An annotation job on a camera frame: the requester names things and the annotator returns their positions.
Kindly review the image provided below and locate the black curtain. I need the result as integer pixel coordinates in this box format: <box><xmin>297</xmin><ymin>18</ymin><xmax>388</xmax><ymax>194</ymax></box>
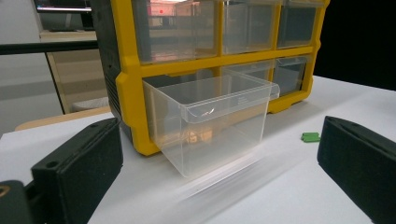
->
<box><xmin>313</xmin><ymin>0</ymin><xmax>396</xmax><ymax>91</ymax></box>

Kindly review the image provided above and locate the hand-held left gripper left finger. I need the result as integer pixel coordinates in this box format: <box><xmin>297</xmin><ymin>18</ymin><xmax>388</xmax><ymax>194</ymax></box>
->
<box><xmin>31</xmin><ymin>117</ymin><xmax>124</xmax><ymax>224</ymax></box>

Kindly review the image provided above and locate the black horizontal frame beam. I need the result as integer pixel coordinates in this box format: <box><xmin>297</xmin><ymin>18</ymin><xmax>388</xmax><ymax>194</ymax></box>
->
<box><xmin>0</xmin><ymin>40</ymin><xmax>99</xmax><ymax>56</ymax></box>

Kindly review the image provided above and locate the clear plastic drawer bin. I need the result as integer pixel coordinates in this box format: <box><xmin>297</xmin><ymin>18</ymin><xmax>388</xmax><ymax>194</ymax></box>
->
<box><xmin>142</xmin><ymin>68</ymin><xmax>280</xmax><ymax>179</ymax></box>

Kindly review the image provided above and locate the yellow black drawer organizer cabinet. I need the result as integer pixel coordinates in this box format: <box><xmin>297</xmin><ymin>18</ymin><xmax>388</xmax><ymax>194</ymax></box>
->
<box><xmin>90</xmin><ymin>0</ymin><xmax>331</xmax><ymax>157</ymax></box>

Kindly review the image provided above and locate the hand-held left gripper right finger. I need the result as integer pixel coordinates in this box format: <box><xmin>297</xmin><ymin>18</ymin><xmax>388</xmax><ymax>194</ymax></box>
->
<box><xmin>317</xmin><ymin>116</ymin><xmax>396</xmax><ymax>224</ymax></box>

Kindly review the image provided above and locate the small green plastic block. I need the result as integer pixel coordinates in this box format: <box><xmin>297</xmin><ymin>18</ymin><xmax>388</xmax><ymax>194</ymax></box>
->
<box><xmin>301</xmin><ymin>132</ymin><xmax>321</xmax><ymax>144</ymax></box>

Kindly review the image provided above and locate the wooden table slab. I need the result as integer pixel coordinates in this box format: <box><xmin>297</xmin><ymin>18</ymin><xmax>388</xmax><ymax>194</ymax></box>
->
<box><xmin>14</xmin><ymin>105</ymin><xmax>113</xmax><ymax>132</ymax></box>

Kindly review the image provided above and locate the grid of clear cabinet drawers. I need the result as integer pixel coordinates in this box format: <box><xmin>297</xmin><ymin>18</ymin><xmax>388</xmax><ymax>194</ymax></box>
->
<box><xmin>132</xmin><ymin>0</ymin><xmax>325</xmax><ymax>97</ymax></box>

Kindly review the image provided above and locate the light wooden cabinet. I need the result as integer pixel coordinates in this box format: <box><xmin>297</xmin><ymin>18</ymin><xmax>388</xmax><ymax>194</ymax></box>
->
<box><xmin>39</xmin><ymin>30</ymin><xmax>110</xmax><ymax>115</ymax></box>

